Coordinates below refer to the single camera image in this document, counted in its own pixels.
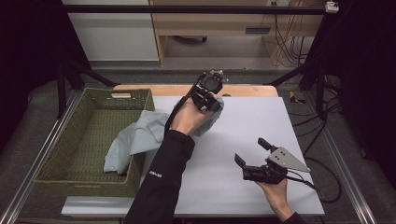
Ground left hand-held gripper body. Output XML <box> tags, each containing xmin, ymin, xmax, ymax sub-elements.
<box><xmin>190</xmin><ymin>69</ymin><xmax>230</xmax><ymax>113</ymax></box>

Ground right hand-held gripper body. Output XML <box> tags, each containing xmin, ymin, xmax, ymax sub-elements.
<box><xmin>242</xmin><ymin>146</ymin><xmax>312</xmax><ymax>186</ymax></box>

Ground light grey cloth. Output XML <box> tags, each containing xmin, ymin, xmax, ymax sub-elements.
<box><xmin>103</xmin><ymin>95</ymin><xmax>225</xmax><ymax>175</ymax></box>

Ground green woven basket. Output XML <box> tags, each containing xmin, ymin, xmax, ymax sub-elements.
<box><xmin>33</xmin><ymin>87</ymin><xmax>156</xmax><ymax>198</ymax></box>

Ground person's right hand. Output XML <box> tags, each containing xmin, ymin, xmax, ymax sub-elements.
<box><xmin>254</xmin><ymin>177</ymin><xmax>295</xmax><ymax>222</ymax></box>

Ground person's left hand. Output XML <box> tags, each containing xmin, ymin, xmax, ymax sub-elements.
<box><xmin>169</xmin><ymin>97</ymin><xmax>217</xmax><ymax>136</ymax></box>

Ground white table board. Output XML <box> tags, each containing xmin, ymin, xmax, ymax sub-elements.
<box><xmin>61</xmin><ymin>95</ymin><xmax>326</xmax><ymax>217</ymax></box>

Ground wooden table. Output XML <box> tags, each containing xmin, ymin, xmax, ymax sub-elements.
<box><xmin>113</xmin><ymin>83</ymin><xmax>279</xmax><ymax>98</ymax></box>

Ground yellow and black tool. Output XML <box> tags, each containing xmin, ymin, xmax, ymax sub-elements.
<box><xmin>289</xmin><ymin>91</ymin><xmax>307</xmax><ymax>105</ymax></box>

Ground wooden desk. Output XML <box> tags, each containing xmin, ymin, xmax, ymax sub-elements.
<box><xmin>148</xmin><ymin>0</ymin><xmax>326</xmax><ymax>67</ymax></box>

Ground black stand leg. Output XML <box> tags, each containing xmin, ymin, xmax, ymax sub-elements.
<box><xmin>55</xmin><ymin>59</ymin><xmax>120</xmax><ymax>119</ymax></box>
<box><xmin>263</xmin><ymin>60</ymin><xmax>328</xmax><ymax>120</ymax></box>

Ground white cabinet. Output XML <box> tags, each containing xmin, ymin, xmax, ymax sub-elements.
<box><xmin>61</xmin><ymin>0</ymin><xmax>161</xmax><ymax>63</ymax></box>

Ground white small device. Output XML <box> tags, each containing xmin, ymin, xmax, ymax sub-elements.
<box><xmin>324</xmin><ymin>1</ymin><xmax>340</xmax><ymax>14</ymax></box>

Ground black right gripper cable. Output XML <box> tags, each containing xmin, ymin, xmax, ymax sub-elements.
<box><xmin>285</xmin><ymin>156</ymin><xmax>343</xmax><ymax>204</ymax></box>

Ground metal rail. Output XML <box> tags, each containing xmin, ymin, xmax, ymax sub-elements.
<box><xmin>0</xmin><ymin>90</ymin><xmax>83</xmax><ymax>224</ymax></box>
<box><xmin>320</xmin><ymin>124</ymin><xmax>379</xmax><ymax>224</ymax></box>

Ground black frame bar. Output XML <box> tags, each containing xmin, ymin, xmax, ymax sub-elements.
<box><xmin>60</xmin><ymin>4</ymin><xmax>328</xmax><ymax>16</ymax></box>

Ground bundle of black cables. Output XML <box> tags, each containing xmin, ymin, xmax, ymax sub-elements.
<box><xmin>273</xmin><ymin>13</ymin><xmax>312</xmax><ymax>67</ymax></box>

